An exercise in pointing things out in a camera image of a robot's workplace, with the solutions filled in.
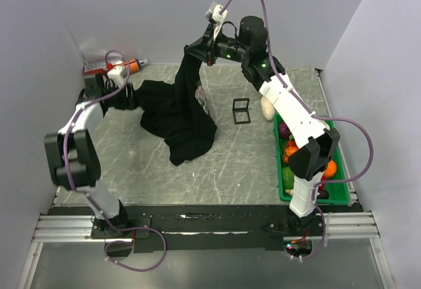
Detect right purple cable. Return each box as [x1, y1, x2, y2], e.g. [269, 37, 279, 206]
[218, 0, 374, 261]

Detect purple cable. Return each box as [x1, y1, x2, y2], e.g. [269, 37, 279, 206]
[218, 0, 374, 261]
[62, 49, 168, 273]

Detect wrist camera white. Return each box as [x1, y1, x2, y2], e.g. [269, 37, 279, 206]
[205, 1, 228, 41]
[106, 64, 128, 87]

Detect green toy pepper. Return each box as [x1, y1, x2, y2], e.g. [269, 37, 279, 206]
[282, 167, 295, 190]

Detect black printed t-shirt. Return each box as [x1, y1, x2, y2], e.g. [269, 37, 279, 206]
[134, 53, 217, 166]

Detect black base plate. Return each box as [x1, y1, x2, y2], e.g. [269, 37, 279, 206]
[90, 204, 362, 254]

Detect white toy radish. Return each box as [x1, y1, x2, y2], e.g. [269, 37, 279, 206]
[260, 96, 276, 121]

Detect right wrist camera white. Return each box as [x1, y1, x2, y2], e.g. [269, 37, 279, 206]
[205, 1, 228, 41]

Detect purple toy onion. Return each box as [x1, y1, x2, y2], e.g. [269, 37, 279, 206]
[278, 122, 291, 140]

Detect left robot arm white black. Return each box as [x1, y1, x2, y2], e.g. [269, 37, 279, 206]
[43, 74, 136, 238]

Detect purple toy eggplant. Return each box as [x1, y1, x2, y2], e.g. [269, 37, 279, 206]
[316, 189, 330, 199]

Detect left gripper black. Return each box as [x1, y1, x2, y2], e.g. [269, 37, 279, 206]
[103, 82, 143, 111]

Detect orange toy fruit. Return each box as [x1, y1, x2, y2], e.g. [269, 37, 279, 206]
[323, 160, 337, 179]

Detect red toy pepper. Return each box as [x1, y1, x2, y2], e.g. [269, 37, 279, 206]
[318, 176, 326, 189]

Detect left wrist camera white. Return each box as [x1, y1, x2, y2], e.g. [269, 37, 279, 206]
[106, 64, 128, 87]

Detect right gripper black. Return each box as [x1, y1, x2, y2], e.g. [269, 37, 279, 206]
[184, 24, 249, 68]

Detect black wire frame stand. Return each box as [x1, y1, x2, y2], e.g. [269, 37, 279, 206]
[232, 97, 251, 124]

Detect red white toothpaste box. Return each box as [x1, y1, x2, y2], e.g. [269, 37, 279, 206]
[84, 59, 123, 74]

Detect clear plastic bag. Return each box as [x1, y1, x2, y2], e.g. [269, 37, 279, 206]
[78, 36, 124, 63]

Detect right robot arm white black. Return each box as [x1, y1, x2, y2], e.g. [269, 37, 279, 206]
[185, 16, 339, 236]

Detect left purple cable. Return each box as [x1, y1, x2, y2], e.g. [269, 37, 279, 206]
[62, 49, 168, 273]

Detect orange black cylinder tool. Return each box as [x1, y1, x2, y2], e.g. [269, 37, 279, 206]
[120, 59, 149, 73]

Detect orange toy pumpkin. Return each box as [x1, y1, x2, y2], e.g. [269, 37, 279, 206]
[283, 140, 299, 164]

